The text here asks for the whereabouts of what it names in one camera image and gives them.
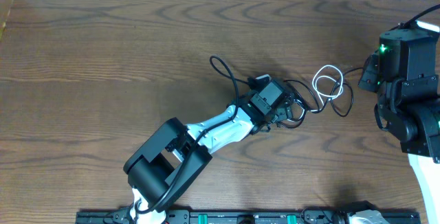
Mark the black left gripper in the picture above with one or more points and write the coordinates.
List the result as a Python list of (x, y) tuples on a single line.
[(285, 110)]

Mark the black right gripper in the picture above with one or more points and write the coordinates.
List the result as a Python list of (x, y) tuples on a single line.
[(367, 78)]

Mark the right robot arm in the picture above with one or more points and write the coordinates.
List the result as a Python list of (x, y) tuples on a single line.
[(401, 72)]

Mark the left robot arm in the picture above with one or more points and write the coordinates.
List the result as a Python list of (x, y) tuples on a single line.
[(164, 167)]

